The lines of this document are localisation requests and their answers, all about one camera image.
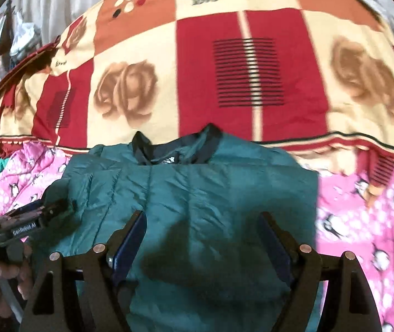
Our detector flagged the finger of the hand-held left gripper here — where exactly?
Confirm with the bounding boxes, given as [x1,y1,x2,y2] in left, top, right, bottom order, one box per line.
[8,181,78,227]

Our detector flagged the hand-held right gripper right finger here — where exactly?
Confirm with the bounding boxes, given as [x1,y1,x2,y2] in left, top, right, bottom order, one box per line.
[258,212,382,332]

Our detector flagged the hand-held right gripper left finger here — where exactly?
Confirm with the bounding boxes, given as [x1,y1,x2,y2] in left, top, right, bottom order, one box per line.
[19,210,148,332]

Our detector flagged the green puffer jacket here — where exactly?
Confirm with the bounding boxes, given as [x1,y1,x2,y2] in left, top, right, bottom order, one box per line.
[31,123,322,332]

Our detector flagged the pink penguin print blanket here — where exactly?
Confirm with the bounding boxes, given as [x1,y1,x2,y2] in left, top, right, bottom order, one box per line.
[0,142,394,332]

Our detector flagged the white plastic bags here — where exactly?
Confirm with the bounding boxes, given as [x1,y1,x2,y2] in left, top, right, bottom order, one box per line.
[6,7,47,59]

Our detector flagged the red floral patchwork quilt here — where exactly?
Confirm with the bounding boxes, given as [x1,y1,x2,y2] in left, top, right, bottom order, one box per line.
[0,0,394,194]

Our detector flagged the grey cable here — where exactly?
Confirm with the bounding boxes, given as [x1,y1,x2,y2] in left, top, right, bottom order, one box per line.
[0,278,24,323]

